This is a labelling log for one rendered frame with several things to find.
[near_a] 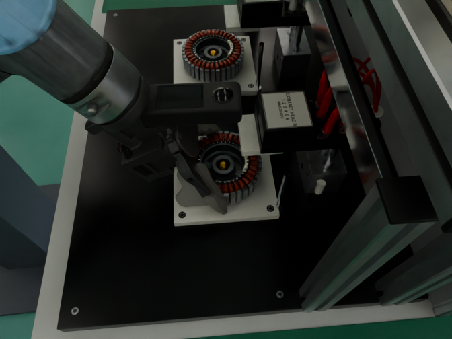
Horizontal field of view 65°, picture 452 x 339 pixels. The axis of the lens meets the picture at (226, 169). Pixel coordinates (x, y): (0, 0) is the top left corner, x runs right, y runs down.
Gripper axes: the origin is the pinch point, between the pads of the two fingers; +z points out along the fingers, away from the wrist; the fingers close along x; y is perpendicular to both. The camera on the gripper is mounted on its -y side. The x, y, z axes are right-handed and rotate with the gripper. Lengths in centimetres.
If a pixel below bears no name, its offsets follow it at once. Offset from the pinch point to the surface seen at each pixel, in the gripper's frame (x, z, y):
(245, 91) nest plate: -16.7, 3.5, -3.4
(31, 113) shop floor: -86, 28, 110
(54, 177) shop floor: -51, 36, 97
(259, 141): 2.1, -6.1, -8.1
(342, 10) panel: -31.5, 9.3, -23.0
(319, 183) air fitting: 4.5, 4.7, -12.0
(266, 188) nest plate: 3.0, 3.9, -4.3
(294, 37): -23.7, 3.4, -14.2
